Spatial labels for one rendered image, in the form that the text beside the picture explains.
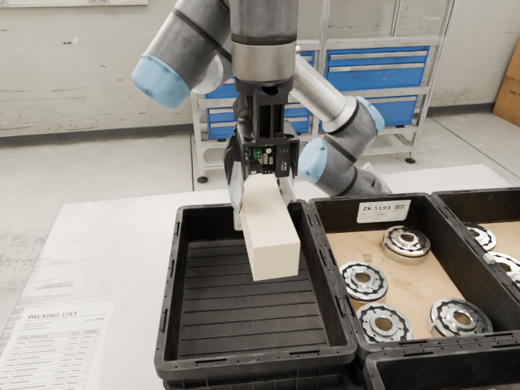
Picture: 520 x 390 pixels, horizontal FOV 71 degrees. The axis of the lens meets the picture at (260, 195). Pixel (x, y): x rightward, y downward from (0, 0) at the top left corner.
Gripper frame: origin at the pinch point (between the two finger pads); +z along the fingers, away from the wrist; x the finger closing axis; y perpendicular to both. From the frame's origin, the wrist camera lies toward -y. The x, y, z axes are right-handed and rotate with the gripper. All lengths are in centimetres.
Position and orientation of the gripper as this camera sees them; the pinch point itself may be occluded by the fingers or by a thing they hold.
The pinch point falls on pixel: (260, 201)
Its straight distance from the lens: 57.0
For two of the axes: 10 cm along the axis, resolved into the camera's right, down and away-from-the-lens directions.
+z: 0.0, 8.2, 5.7
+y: 1.8, 5.6, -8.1
